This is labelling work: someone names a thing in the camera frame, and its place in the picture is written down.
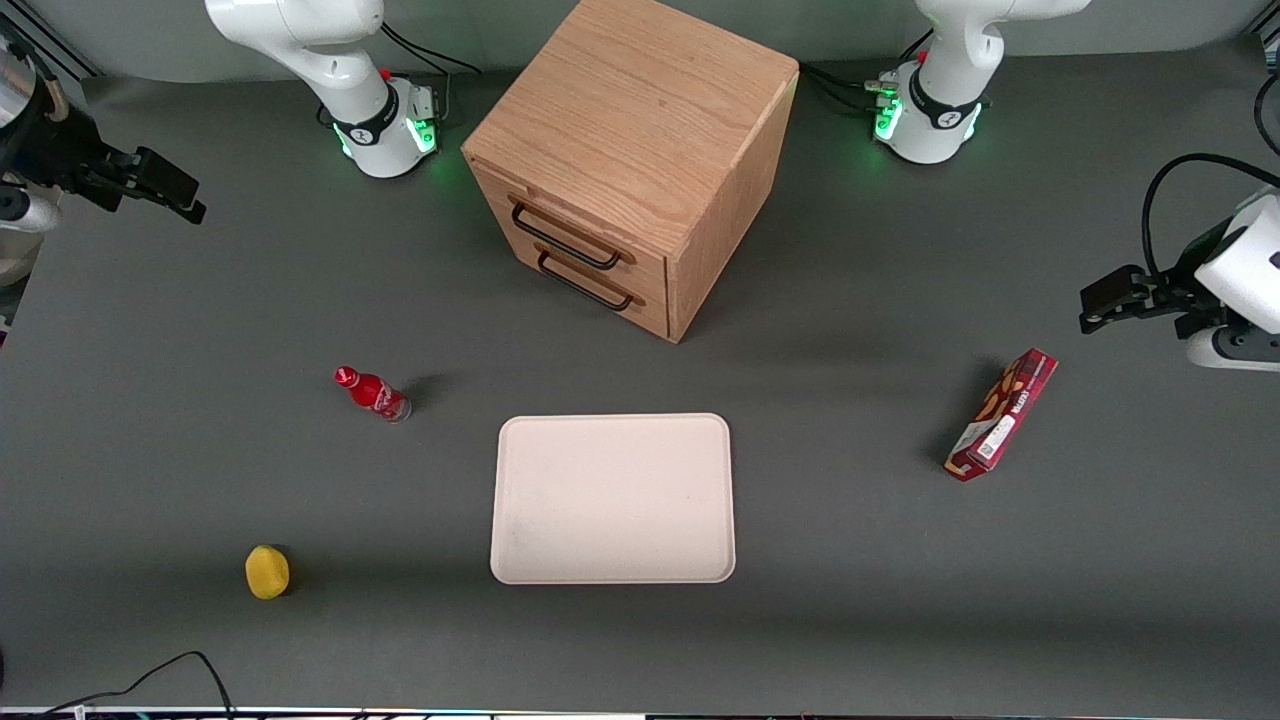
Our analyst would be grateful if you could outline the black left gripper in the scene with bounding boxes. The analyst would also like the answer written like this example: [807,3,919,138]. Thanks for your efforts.
[1079,264,1233,341]

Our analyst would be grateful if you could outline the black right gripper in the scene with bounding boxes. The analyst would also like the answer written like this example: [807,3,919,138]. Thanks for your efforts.
[0,100,208,225]

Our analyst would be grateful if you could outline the black metal drawer handle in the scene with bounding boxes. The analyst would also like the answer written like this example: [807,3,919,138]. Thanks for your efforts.
[536,249,647,312]
[507,194,637,272]

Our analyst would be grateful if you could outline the wooden drawer with light interior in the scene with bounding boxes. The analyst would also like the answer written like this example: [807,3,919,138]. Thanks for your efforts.
[470,160,670,301]

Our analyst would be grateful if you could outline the wooden drawer cabinet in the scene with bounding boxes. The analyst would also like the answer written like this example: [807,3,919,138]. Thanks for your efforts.
[462,0,801,345]

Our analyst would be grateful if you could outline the red cookie box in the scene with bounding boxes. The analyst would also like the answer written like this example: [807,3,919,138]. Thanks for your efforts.
[944,347,1060,483]

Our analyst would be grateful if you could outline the beige plastic object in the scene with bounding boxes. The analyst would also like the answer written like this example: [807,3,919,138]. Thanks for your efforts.
[0,228,43,293]

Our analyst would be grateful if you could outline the small red soda bottle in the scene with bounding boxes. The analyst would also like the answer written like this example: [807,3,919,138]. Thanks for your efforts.
[333,365,413,425]

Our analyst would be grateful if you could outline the yellow lemon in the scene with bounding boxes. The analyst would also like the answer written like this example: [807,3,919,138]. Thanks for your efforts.
[245,544,293,601]

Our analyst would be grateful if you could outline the beige plastic tray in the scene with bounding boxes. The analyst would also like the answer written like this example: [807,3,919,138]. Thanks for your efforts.
[489,412,738,586]

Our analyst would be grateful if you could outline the black left arm loop cable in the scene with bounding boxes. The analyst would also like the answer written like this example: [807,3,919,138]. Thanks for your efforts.
[1142,152,1280,283]

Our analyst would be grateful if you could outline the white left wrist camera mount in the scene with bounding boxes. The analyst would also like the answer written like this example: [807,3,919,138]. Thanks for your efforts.
[1186,325,1280,373]

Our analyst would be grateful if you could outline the black aluminium frame rail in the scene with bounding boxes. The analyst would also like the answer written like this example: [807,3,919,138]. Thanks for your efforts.
[0,0,103,83]

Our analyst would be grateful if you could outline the black hanging cable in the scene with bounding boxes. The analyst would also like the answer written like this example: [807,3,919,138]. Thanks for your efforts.
[1253,70,1280,157]

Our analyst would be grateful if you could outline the black right arm base cables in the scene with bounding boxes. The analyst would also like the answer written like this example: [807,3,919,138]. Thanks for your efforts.
[378,20,483,129]

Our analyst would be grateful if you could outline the black arm base cables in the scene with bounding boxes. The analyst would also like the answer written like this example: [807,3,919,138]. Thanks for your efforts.
[378,20,483,129]
[800,28,937,113]

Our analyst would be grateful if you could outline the black left arm base cables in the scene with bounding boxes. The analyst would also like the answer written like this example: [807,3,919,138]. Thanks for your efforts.
[800,28,937,113]

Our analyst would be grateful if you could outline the thin black floor cable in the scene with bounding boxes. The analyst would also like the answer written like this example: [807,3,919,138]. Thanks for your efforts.
[38,651,237,717]

